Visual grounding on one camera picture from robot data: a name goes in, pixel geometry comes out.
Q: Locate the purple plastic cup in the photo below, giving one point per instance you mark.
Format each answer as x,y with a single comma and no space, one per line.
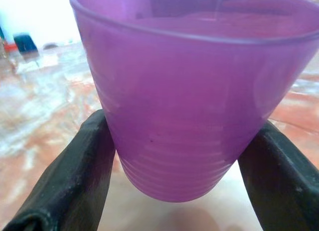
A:
189,96

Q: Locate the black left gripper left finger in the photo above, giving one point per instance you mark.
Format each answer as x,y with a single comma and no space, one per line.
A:
67,176

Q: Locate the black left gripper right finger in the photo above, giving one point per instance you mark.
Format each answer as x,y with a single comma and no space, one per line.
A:
281,181

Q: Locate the dark blue toy figure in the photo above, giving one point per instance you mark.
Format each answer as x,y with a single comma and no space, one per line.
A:
24,43

